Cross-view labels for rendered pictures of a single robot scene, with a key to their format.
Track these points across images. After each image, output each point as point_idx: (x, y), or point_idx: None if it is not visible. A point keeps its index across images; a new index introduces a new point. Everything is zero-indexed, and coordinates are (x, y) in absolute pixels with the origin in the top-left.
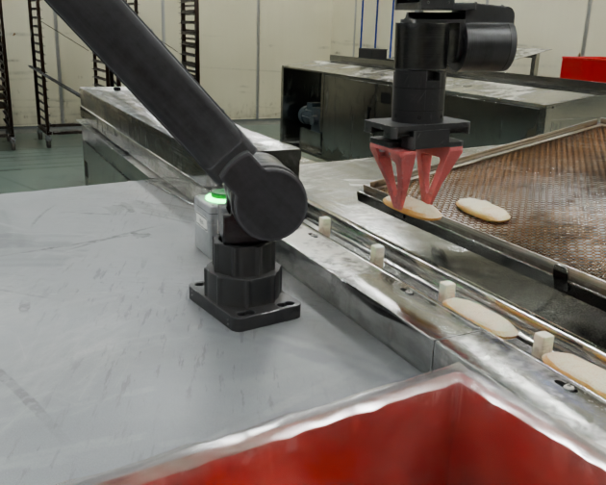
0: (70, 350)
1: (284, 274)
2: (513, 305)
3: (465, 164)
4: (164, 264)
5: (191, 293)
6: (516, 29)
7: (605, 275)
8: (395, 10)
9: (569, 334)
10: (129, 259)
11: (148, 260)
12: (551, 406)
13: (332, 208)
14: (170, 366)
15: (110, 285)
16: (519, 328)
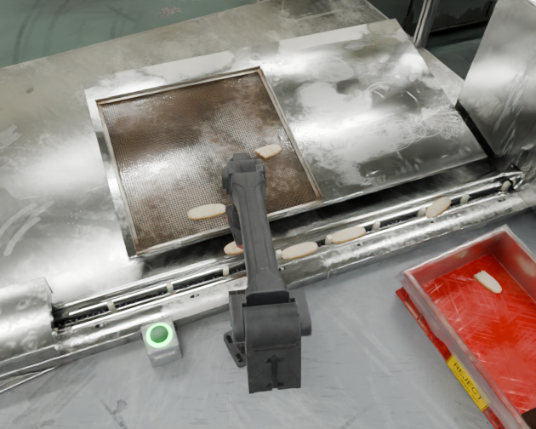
0: (303, 416)
1: (210, 319)
2: (296, 236)
3: (124, 191)
4: (185, 384)
5: (244, 364)
6: (251, 157)
7: (294, 200)
8: (227, 194)
9: (322, 228)
10: (173, 407)
11: (177, 395)
12: (373, 252)
13: (76, 277)
14: (316, 371)
15: (219, 412)
16: (307, 240)
